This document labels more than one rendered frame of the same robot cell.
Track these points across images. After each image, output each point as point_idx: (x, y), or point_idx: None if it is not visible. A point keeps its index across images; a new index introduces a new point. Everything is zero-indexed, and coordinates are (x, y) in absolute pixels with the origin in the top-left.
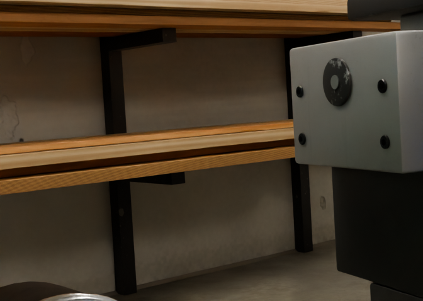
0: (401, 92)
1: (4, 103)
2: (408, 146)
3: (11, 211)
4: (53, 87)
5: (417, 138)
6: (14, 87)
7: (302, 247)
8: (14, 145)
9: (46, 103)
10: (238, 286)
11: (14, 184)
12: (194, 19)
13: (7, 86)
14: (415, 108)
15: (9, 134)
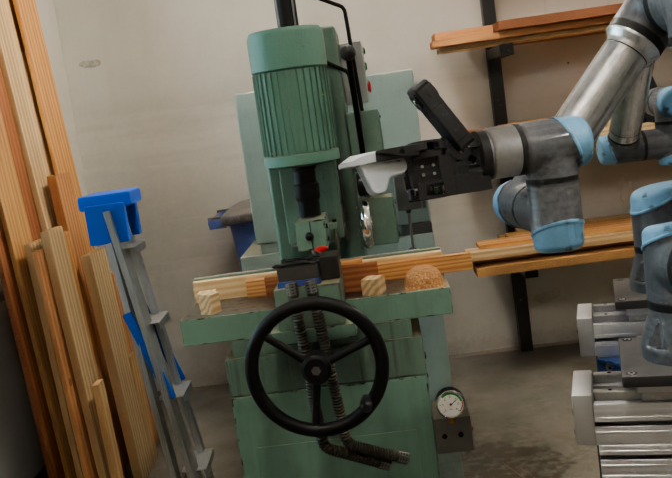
0: (579, 335)
1: (621, 183)
2: (582, 349)
3: (628, 260)
4: (661, 167)
5: (585, 347)
6: (629, 171)
7: None
8: (620, 221)
9: (656, 180)
10: None
11: (612, 254)
12: None
13: (623, 170)
14: (584, 339)
15: (626, 205)
